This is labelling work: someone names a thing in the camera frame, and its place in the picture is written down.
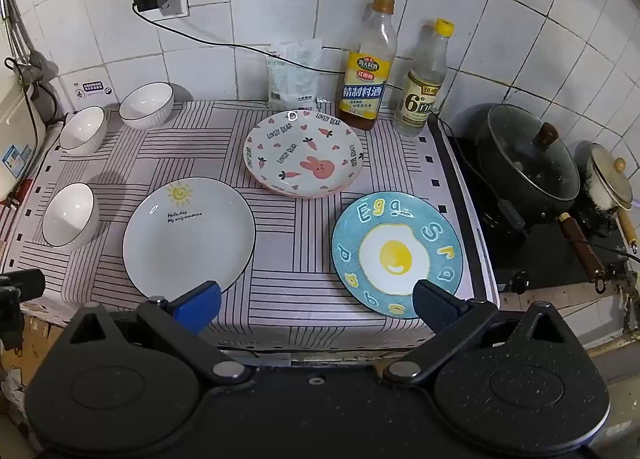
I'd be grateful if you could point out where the blue plate with egg print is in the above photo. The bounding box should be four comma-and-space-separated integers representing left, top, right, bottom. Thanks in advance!
331, 192, 464, 319

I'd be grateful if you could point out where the white appliance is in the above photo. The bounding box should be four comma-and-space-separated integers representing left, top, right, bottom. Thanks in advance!
0, 68, 49, 200

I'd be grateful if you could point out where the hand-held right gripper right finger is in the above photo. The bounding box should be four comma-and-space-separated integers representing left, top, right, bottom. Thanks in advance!
382, 279, 572, 388

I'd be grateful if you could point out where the white plate with sun print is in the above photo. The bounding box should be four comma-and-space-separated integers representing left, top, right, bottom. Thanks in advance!
122, 177, 257, 301

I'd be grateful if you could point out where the black stove top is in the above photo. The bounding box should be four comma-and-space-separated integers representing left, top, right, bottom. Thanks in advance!
437, 131, 640, 301

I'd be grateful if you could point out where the small wall sticker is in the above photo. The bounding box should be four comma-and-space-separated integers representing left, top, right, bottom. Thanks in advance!
70, 78, 114, 99

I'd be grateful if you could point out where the amber cooking wine bottle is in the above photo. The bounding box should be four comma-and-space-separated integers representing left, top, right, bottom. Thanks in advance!
337, 0, 397, 132

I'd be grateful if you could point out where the glass pot lid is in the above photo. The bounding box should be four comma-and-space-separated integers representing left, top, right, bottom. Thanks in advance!
474, 103, 581, 203

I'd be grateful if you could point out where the clear vinegar bottle yellow cap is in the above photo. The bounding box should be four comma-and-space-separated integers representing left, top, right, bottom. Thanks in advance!
393, 18, 455, 138

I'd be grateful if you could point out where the cardboard box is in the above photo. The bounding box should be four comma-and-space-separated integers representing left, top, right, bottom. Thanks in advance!
0, 303, 77, 392

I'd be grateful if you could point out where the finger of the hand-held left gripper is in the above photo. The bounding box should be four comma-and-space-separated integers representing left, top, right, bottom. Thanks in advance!
0, 268, 46, 301

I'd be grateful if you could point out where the black power cable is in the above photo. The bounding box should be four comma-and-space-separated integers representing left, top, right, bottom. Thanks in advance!
131, 0, 456, 140

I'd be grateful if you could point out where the striped table cloth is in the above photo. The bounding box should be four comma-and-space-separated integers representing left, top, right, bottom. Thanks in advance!
0, 99, 502, 356

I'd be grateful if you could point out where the cream enamel milk pot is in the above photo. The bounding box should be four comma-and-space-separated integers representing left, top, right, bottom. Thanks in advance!
574, 141, 640, 246

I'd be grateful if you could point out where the white plastic bag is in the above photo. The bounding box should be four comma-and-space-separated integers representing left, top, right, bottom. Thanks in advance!
268, 38, 323, 111

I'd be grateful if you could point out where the black cooking pot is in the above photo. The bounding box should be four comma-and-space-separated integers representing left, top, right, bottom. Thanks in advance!
451, 103, 609, 296

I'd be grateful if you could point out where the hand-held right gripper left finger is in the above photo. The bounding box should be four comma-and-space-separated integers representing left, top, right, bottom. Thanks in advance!
67, 280, 252, 388

